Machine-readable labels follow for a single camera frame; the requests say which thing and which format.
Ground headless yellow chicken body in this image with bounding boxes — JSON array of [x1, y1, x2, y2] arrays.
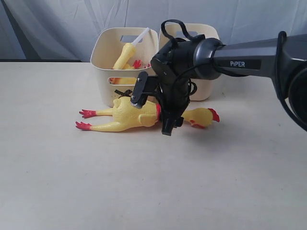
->
[[108, 60, 142, 85]]

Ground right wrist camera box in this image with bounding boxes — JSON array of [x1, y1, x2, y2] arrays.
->
[[130, 71, 158, 109]]

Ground cream bin with X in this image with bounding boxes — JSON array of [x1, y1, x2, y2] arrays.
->
[[90, 27, 158, 107]]

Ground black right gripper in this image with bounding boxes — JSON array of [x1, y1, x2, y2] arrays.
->
[[151, 39, 192, 136]]

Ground white backdrop curtain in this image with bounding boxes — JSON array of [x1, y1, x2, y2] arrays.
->
[[0, 0, 307, 62]]

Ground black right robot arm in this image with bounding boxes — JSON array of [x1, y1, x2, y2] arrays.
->
[[151, 31, 307, 136]]

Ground whole rubber chicken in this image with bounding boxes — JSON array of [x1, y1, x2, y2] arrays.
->
[[75, 97, 220, 132]]

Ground broken chicken head with tube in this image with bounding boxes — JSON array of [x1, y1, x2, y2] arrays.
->
[[112, 27, 150, 69]]

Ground cream bin with O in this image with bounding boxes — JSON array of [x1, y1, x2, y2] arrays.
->
[[159, 23, 220, 101]]

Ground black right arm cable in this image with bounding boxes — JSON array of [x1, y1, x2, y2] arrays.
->
[[160, 19, 207, 48]]

